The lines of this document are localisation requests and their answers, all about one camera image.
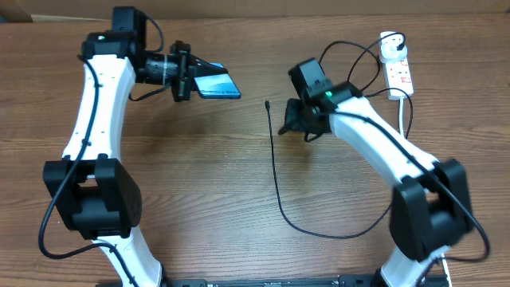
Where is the blue Galaxy smartphone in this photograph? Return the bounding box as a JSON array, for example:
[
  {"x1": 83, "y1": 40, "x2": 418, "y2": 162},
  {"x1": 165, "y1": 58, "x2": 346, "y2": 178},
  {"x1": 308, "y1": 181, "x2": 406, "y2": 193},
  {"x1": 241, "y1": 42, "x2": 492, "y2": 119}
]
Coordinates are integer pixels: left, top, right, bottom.
[{"x1": 191, "y1": 62, "x2": 241, "y2": 100}]

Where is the black charging cable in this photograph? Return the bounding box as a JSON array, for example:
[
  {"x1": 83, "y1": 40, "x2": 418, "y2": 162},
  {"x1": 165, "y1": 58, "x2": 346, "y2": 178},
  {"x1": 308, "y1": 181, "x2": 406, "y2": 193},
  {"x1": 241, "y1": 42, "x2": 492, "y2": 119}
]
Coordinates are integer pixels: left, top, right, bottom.
[{"x1": 264, "y1": 32, "x2": 414, "y2": 240}]

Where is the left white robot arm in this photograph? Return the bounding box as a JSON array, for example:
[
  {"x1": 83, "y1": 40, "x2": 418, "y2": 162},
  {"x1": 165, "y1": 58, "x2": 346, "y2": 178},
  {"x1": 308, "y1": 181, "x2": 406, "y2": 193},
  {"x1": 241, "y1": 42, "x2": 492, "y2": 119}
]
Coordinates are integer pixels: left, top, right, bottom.
[{"x1": 43, "y1": 6, "x2": 241, "y2": 286}]

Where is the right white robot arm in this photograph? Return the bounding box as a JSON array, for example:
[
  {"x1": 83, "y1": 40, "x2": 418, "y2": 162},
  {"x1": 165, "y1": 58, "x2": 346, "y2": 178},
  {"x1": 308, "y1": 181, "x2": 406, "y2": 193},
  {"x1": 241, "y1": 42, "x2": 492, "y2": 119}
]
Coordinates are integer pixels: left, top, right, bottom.
[{"x1": 279, "y1": 58, "x2": 473, "y2": 286}]

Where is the white charger plug adapter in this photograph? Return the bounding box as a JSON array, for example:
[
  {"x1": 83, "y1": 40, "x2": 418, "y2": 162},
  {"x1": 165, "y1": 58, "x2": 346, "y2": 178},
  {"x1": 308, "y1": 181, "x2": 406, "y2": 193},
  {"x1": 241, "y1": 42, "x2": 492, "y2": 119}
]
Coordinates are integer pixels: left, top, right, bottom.
[{"x1": 380, "y1": 35, "x2": 408, "y2": 64}]

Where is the white power strip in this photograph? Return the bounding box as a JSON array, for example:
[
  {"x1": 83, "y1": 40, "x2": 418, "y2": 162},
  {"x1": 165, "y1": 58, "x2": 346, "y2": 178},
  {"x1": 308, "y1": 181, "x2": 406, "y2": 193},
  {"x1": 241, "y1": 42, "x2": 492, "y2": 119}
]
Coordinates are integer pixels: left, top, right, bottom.
[{"x1": 379, "y1": 31, "x2": 414, "y2": 100}]

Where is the white power strip cord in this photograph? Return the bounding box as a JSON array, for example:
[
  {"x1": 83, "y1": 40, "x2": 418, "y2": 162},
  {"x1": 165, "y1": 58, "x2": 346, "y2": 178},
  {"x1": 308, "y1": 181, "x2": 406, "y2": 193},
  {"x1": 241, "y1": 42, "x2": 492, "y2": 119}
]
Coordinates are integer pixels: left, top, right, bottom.
[{"x1": 398, "y1": 97, "x2": 406, "y2": 136}]

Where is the brown cardboard wall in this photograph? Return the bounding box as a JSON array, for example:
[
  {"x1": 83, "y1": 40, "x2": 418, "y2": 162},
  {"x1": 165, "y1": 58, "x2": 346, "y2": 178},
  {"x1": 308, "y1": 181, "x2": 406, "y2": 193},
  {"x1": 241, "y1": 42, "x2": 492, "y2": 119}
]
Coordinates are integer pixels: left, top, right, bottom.
[{"x1": 1, "y1": 0, "x2": 509, "y2": 22}]

